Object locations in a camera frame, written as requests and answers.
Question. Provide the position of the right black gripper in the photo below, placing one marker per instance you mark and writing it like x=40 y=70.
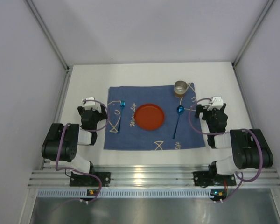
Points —
x=212 y=113

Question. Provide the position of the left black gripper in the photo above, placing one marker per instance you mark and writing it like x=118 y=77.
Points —
x=91 y=113

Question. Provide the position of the blue metal spoon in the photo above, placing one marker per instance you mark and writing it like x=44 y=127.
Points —
x=180 y=110

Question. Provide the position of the blue fish placemat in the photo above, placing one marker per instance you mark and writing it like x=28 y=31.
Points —
x=134 y=138

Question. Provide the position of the brown paper cup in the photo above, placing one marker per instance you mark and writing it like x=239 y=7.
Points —
x=180 y=88

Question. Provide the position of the blue metal fork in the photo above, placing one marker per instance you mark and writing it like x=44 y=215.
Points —
x=122 y=106

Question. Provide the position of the red plate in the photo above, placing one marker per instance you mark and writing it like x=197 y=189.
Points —
x=149 y=117

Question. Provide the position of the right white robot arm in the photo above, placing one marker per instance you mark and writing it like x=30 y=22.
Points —
x=249 y=148

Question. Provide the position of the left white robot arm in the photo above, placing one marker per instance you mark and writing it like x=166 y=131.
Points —
x=61 y=142

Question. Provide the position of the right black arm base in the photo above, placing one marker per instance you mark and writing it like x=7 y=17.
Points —
x=205 y=179

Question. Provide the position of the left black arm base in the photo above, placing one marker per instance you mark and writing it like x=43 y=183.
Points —
x=78 y=180

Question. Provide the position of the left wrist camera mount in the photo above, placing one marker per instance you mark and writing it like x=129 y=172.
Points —
x=90 y=103

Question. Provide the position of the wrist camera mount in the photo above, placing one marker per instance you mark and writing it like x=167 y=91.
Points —
x=90 y=103
x=215 y=103

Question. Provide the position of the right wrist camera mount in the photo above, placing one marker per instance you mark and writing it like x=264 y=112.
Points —
x=215 y=103

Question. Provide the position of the aluminium mounting rail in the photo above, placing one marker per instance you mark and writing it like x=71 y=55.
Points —
x=148 y=169

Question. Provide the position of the slotted cable duct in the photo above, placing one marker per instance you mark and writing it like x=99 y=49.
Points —
x=130 y=193

